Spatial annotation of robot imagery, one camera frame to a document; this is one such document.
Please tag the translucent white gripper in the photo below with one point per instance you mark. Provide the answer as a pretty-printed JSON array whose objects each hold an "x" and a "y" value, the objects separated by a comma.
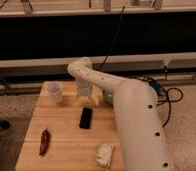
[{"x": 84, "y": 88}]

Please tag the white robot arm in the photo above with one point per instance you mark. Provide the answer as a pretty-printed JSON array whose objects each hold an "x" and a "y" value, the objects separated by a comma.
[{"x": 140, "y": 131}]

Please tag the white ceramic cup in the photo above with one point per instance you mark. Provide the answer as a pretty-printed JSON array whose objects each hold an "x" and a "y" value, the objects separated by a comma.
[{"x": 54, "y": 90}]

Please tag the green bowl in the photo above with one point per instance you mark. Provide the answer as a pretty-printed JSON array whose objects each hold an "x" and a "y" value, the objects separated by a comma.
[{"x": 108, "y": 97}]

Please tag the dried red chili pepper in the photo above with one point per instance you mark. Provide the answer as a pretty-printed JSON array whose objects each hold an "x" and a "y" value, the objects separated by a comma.
[{"x": 45, "y": 139}]

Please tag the black object at left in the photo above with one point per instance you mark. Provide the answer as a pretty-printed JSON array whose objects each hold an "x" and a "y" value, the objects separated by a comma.
[{"x": 4, "y": 124}]

